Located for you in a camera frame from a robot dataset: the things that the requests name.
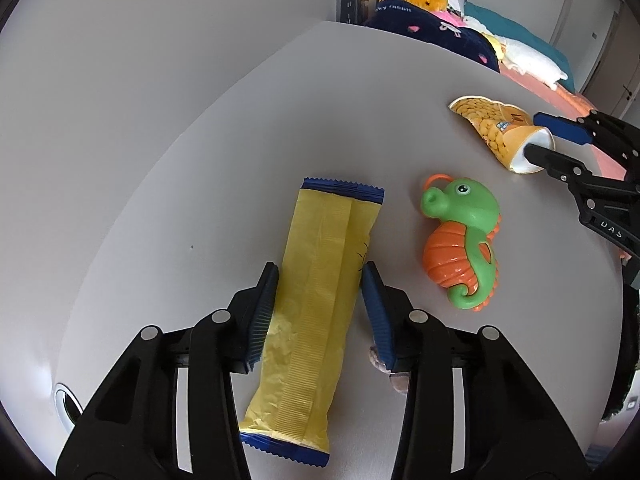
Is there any yellow duck plush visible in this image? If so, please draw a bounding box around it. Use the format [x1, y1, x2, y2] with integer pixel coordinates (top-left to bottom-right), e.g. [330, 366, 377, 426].
[483, 32, 506, 62]

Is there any green orange seahorse toy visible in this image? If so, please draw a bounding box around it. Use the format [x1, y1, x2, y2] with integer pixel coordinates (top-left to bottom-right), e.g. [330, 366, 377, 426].
[420, 174, 501, 312]

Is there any yellow blue snack wrapper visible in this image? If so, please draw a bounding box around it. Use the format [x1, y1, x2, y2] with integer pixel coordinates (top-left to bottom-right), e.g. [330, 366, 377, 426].
[240, 178, 384, 467]

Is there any black wall socket panel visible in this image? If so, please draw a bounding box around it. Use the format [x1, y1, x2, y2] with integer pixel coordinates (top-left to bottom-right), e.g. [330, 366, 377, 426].
[335, 0, 369, 25]

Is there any grey room door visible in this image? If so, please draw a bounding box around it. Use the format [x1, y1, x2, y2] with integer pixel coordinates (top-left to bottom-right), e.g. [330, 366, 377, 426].
[551, 0, 622, 72]

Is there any pink bed sheet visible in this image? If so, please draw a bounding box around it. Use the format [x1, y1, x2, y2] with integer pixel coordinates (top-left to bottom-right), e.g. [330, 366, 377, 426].
[500, 63, 625, 180]

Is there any silver desk cable grommet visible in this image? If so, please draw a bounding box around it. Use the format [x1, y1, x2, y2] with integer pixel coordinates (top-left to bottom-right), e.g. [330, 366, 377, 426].
[53, 382, 82, 434]

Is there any plaid fabric flower scrunchie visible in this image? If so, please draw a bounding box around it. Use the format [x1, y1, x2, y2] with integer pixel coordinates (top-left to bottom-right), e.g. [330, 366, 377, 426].
[369, 346, 410, 396]

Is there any pink folded cloth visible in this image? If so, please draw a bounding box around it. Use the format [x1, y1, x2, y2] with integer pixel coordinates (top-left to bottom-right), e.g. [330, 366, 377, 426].
[433, 10, 465, 27]

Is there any white goose plush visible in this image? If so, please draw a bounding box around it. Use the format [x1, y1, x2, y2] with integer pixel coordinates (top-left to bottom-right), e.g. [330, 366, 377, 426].
[463, 15, 567, 90]

